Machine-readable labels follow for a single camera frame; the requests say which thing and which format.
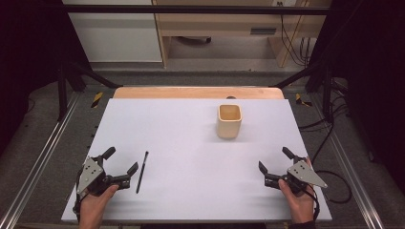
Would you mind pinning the white power strip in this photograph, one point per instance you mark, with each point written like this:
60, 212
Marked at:
288, 2

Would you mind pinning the white table board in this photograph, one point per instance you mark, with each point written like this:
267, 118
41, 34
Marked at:
197, 171

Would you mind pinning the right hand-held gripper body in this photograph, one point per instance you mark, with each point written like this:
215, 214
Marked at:
304, 175

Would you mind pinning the beige square cup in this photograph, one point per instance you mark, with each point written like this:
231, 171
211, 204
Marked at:
228, 125

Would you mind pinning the person's left hand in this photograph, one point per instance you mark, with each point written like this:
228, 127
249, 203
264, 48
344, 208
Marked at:
95, 206

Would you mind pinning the white cabinet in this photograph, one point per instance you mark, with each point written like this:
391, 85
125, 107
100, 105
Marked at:
117, 35

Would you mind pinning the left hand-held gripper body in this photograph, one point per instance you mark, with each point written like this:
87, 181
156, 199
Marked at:
90, 176

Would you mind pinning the black metal stand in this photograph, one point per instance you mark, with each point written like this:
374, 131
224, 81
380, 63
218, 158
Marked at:
327, 92
62, 92

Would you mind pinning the person's right hand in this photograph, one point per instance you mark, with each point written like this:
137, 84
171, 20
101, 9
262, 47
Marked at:
299, 206

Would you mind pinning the light wooden desk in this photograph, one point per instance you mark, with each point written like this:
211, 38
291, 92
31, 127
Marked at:
216, 24

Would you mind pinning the black curtain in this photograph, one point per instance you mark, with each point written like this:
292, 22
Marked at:
28, 57
372, 79

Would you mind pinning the black pen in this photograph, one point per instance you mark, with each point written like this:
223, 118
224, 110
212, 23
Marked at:
142, 173

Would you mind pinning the aluminium floor rail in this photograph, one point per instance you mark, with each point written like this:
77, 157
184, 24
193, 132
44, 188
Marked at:
350, 178
41, 156

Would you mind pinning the wooden table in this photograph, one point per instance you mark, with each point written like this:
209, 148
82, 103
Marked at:
178, 93

